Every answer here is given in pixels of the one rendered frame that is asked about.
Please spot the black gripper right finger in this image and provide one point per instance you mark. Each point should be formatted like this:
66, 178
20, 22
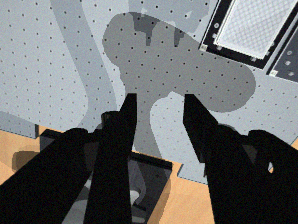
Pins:
242, 190

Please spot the black rectangular frame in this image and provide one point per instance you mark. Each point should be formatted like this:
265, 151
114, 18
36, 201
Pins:
215, 22

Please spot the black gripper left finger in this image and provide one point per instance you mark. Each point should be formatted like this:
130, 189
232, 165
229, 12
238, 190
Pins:
45, 188

